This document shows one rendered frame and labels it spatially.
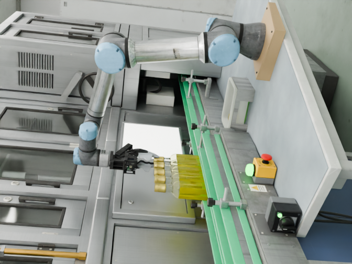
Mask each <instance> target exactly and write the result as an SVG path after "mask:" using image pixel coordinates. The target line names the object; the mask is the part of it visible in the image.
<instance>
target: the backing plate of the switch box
mask: <svg viewBox="0 0 352 264"><path fill-rule="evenodd" d="M252 215H253V217H254V220H255V223H256V226H257V228H258V232H259V235H266V236H281V237H296V235H295V234H292V233H277V232H271V231H270V229H269V226H268V224H267V221H266V218H265V214H258V213H252Z"/></svg>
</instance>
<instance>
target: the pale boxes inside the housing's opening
mask: <svg viewBox="0 0 352 264"><path fill-rule="evenodd" d="M146 76H150V77H156V78H166V79H169V78H170V73H168V72H157V71H147V70H146ZM158 89H159V86H154V85H147V89H146V92H147V94H146V104H150V105H161V106H172V107H173V105H174V90H173V87H164V86H162V89H161V91H160V92H158V93H151V92H150V91H156V90H158Z"/></svg>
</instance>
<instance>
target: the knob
mask: <svg viewBox="0 0 352 264"><path fill-rule="evenodd" d="M279 226H280V228H281V229H282V230H283V231H284V232H290V231H295V230H296V227H295V226H294V221H293V219H292V218H290V217H284V218H282V219H280V221H279Z"/></svg>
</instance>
